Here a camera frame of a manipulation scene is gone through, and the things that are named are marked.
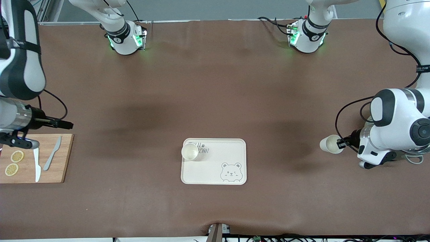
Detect white cup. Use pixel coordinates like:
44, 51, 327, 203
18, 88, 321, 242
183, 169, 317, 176
320, 134, 345, 154
181, 144, 199, 161

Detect grey plastic knife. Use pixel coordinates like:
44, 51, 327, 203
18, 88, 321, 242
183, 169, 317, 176
43, 136, 62, 171

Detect grey pot with glass lid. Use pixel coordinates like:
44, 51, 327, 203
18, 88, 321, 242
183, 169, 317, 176
396, 150, 425, 164

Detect white plastic knife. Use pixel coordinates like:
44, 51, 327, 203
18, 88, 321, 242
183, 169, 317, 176
33, 148, 42, 183

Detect wooden cutting board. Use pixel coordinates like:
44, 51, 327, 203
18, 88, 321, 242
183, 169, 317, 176
0, 134, 74, 184

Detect cream tray with bear print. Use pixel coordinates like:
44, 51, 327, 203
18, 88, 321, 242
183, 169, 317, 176
181, 138, 247, 185

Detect brown table cover mat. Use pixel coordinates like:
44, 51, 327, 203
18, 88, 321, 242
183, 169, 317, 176
0, 19, 430, 240

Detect aluminium frame profile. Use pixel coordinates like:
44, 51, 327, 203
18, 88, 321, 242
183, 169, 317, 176
34, 0, 51, 24

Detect black right arm base cable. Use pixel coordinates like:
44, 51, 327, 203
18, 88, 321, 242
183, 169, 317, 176
126, 0, 148, 25

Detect black left arm base cables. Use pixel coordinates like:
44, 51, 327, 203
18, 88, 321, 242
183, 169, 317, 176
258, 16, 293, 36

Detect grey metal bracket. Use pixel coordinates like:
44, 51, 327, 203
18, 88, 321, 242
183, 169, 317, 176
208, 223, 231, 242

